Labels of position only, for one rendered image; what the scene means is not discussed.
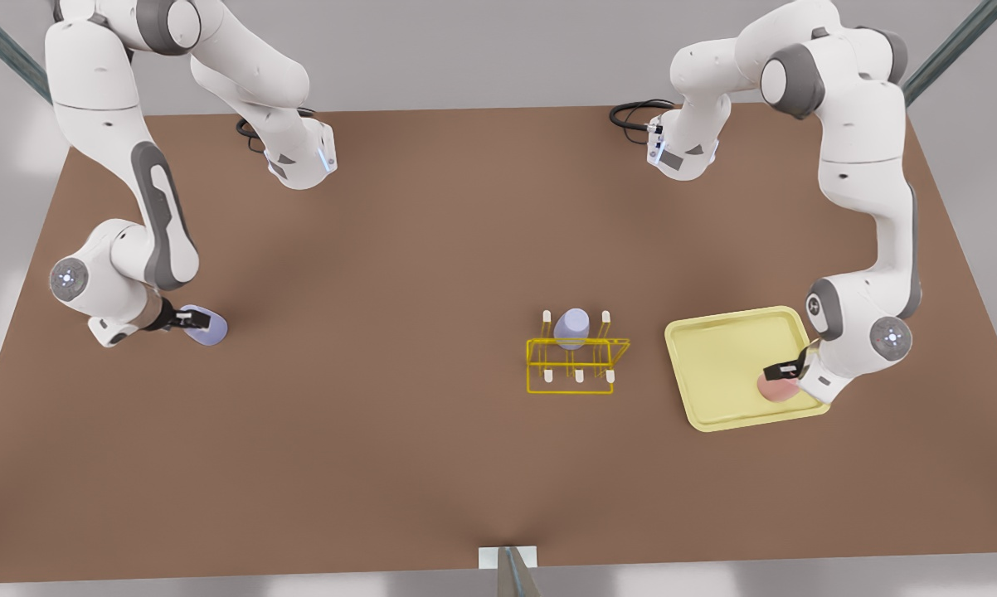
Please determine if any yellow wire cup rack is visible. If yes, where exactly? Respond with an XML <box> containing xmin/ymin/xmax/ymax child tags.
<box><xmin>525</xmin><ymin>309</ymin><xmax>632</xmax><ymax>396</ymax></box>

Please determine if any silver frame post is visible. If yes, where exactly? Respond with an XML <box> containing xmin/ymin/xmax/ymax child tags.
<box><xmin>497</xmin><ymin>546</ymin><xmax>542</xmax><ymax>597</ymax></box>
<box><xmin>0</xmin><ymin>0</ymin><xmax>56</xmax><ymax>106</ymax></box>
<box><xmin>902</xmin><ymin>0</ymin><xmax>997</xmax><ymax>106</ymax></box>

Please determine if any yellow tray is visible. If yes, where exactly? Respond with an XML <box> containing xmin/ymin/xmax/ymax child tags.
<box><xmin>664</xmin><ymin>305</ymin><xmax>834</xmax><ymax>434</ymax></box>

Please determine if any pink cup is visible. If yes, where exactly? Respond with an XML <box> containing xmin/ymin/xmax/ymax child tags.
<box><xmin>756</xmin><ymin>371</ymin><xmax>801</xmax><ymax>405</ymax></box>

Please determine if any lavender cup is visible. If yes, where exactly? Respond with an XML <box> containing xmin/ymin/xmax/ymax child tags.
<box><xmin>552</xmin><ymin>308</ymin><xmax>591</xmax><ymax>350</ymax></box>
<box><xmin>181</xmin><ymin>305</ymin><xmax>229</xmax><ymax>347</ymax></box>

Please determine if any black cable loop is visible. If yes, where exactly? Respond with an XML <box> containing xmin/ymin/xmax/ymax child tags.
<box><xmin>608</xmin><ymin>99</ymin><xmax>678</xmax><ymax>147</ymax></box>
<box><xmin>235</xmin><ymin>106</ymin><xmax>318</xmax><ymax>155</ymax></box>

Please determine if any silver post foot plate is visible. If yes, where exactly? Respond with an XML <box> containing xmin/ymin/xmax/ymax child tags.
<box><xmin>477</xmin><ymin>546</ymin><xmax>540</xmax><ymax>570</ymax></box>

